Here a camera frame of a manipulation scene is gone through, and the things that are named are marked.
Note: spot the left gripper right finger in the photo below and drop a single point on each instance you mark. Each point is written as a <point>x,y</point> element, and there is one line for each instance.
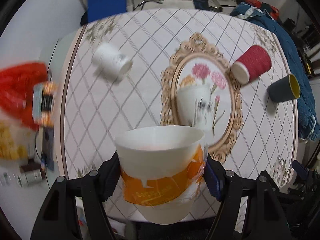
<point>228,188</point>

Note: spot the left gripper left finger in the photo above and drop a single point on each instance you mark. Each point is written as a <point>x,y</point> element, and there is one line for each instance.
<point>96,187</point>

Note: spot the white and orange paper cup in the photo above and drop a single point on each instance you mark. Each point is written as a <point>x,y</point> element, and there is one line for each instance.
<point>161,169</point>

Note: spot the white floral ceramic cup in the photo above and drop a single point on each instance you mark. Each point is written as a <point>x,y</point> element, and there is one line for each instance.
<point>195,107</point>

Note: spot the dark green yellow-lined cup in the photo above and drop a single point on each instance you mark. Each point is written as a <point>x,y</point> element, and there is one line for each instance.
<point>285,89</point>

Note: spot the red ribbed paper cup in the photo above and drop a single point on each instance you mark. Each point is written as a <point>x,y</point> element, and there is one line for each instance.
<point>253,63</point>

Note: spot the purple smartphone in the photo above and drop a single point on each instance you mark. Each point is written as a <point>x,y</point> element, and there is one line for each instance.
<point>48,148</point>

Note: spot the brown wallet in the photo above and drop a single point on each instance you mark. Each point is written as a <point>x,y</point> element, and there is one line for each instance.
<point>34,166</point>

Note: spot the white green tube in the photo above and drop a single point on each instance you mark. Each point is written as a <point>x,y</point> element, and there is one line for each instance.
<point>29,178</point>

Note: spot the yellow flower-print bag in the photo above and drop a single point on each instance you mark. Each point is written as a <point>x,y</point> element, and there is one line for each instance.
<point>16,142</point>

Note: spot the orange tissue pack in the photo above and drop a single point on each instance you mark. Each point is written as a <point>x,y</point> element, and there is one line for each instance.
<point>43,103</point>

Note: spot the blue quilted coat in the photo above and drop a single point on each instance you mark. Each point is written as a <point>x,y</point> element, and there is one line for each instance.
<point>308,124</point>

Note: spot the red plastic bag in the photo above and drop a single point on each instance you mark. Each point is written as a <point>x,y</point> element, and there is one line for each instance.
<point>17,85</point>

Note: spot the floral diamond-pattern tablecloth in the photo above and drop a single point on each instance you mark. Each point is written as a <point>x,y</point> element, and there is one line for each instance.
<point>166,90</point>

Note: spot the red orange bag on floor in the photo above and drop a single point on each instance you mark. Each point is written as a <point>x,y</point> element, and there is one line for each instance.
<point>273,11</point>

